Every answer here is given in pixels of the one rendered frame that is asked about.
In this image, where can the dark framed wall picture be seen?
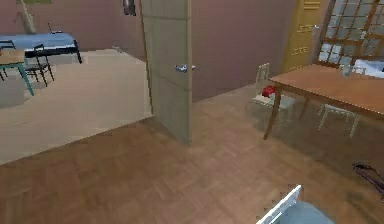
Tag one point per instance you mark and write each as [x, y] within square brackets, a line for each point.
[129, 6]

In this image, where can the brown wooden table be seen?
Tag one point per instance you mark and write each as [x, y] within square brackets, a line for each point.
[336, 87]

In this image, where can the grey-green room door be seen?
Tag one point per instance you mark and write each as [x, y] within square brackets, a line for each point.
[168, 63]

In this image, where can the brown framed window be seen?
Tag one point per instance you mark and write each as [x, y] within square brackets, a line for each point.
[355, 30]

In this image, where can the dark purple curved object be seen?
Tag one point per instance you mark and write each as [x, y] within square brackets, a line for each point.
[371, 176]

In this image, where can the pale grey chair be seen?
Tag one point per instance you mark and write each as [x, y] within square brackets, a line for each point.
[266, 96]
[338, 115]

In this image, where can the yellow room door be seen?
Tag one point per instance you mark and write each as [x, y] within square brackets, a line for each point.
[301, 33]

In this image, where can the red object on chair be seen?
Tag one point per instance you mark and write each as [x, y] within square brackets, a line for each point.
[268, 90]

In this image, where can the teal legged wooden table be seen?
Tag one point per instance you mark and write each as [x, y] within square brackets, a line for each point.
[15, 60]

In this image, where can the blue topped black table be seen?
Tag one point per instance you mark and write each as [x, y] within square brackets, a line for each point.
[46, 41]

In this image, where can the clear glass cup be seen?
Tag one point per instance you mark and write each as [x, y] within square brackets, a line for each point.
[346, 70]

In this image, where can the black chair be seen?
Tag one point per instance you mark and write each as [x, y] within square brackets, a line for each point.
[39, 63]

